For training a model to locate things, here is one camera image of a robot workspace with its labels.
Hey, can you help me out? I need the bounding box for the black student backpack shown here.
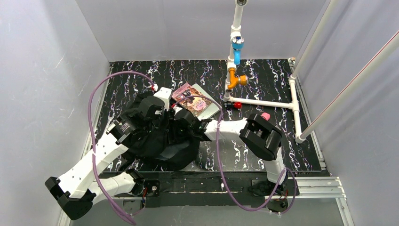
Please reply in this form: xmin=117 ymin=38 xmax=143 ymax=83
xmin=110 ymin=91 xmax=207 ymax=170

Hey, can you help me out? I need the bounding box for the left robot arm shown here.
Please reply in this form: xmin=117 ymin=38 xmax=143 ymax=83
xmin=45 ymin=90 xmax=172 ymax=223

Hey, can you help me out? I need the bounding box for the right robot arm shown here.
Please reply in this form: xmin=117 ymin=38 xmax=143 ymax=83
xmin=174 ymin=110 xmax=287 ymax=186

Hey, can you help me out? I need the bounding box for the pink illustrated book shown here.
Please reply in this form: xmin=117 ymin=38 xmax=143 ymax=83
xmin=172 ymin=83 xmax=207 ymax=116

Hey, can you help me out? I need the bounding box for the orange flashlight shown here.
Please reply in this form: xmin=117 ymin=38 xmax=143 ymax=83
xmin=227 ymin=67 xmax=248 ymax=90

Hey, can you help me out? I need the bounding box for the pink eraser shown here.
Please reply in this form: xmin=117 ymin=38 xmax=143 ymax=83
xmin=261 ymin=113 xmax=271 ymax=121

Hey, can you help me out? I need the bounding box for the blue flashlight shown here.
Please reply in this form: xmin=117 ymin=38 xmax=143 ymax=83
xmin=231 ymin=36 xmax=244 ymax=65

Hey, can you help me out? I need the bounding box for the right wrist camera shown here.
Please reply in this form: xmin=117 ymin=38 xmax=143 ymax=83
xmin=171 ymin=104 xmax=183 ymax=116

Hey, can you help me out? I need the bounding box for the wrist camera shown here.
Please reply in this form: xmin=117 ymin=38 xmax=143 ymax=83
xmin=153 ymin=87 xmax=172 ymax=111
xmin=171 ymin=104 xmax=183 ymax=116

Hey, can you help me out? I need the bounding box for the white pvc pipe frame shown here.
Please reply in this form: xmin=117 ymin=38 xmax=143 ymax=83
xmin=223 ymin=0 xmax=399 ymax=144

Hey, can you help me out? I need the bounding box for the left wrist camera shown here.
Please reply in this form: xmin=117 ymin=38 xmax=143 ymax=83
xmin=153 ymin=87 xmax=172 ymax=111

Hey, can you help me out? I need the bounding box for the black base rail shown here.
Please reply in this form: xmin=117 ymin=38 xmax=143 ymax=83
xmin=112 ymin=170 xmax=290 ymax=209

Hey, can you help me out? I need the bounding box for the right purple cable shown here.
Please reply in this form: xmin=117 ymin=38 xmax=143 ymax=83
xmin=171 ymin=95 xmax=298 ymax=216

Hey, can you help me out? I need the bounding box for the purple cable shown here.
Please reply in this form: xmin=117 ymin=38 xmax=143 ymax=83
xmin=171 ymin=95 xmax=298 ymax=216
xmin=88 ymin=71 xmax=157 ymax=226

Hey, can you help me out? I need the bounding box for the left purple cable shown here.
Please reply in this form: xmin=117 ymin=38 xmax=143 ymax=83
xmin=88 ymin=71 xmax=157 ymax=226

